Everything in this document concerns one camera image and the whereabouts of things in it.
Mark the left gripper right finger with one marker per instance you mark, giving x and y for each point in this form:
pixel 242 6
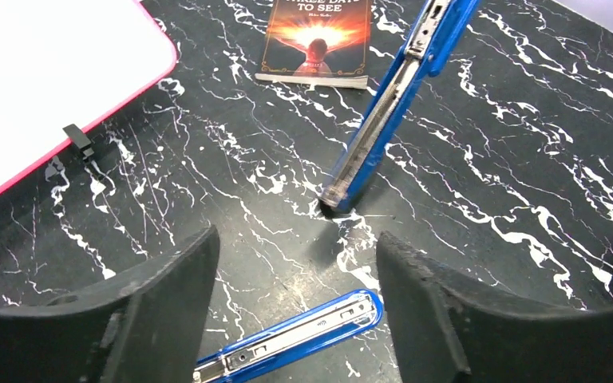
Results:
pixel 449 327

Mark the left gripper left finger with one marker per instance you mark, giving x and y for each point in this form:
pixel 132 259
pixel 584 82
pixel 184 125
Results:
pixel 143 325

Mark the whiteboard with pink frame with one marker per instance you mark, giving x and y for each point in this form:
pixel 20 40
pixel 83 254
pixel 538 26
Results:
pixel 70 63

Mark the paperback book orange cover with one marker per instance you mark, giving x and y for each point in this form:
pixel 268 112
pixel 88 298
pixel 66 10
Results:
pixel 317 42

